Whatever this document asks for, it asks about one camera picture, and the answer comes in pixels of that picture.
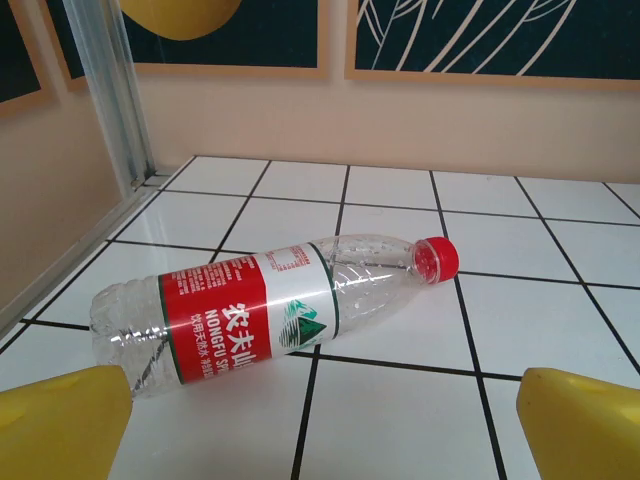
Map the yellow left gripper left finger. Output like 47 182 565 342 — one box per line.
0 364 134 480

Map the aluminium side rail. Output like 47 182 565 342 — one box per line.
0 169 171 346

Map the aluminium frame post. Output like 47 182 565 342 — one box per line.
63 0 157 194

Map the red-label Nongfu water bottle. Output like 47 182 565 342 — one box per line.
88 235 460 400

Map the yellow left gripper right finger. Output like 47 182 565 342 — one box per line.
516 366 640 480

